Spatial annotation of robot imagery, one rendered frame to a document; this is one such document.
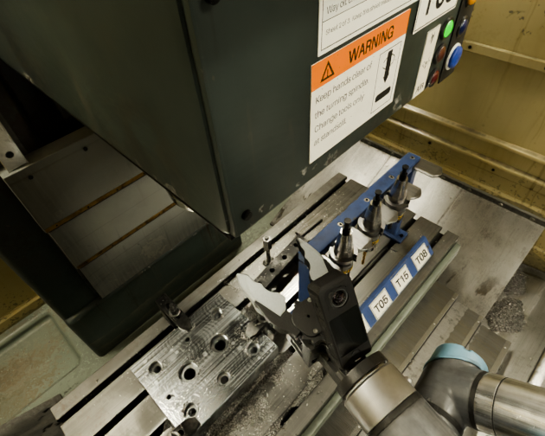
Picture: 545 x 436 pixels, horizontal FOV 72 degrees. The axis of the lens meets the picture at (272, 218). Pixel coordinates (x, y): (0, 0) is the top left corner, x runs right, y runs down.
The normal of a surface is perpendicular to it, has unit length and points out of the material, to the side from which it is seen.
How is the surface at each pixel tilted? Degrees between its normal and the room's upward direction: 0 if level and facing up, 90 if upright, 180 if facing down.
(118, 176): 89
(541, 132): 90
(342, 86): 90
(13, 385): 0
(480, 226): 24
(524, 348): 17
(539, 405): 35
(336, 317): 59
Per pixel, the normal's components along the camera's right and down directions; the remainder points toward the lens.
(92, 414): -0.06, -0.67
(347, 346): 0.41, 0.19
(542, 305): -0.26, -0.78
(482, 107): -0.69, 0.56
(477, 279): -0.33, -0.39
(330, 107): 0.72, 0.49
